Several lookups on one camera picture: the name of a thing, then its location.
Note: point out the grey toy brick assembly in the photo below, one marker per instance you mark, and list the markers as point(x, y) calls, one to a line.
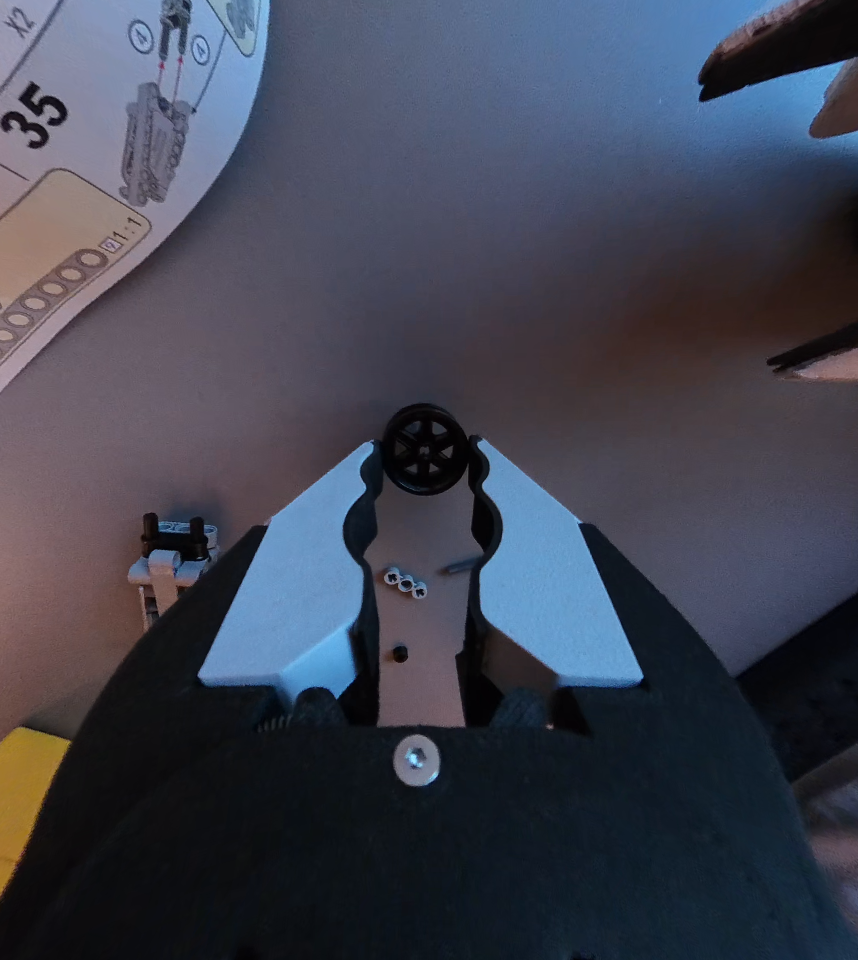
point(166, 570)

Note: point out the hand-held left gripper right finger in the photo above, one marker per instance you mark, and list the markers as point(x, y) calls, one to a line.
point(556, 600)

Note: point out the black toy wheel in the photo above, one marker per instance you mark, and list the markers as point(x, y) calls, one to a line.
point(425, 450)

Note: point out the open instruction booklet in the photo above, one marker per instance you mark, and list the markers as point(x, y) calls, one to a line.
point(61, 187)

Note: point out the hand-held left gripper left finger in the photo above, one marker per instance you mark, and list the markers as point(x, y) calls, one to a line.
point(279, 600)

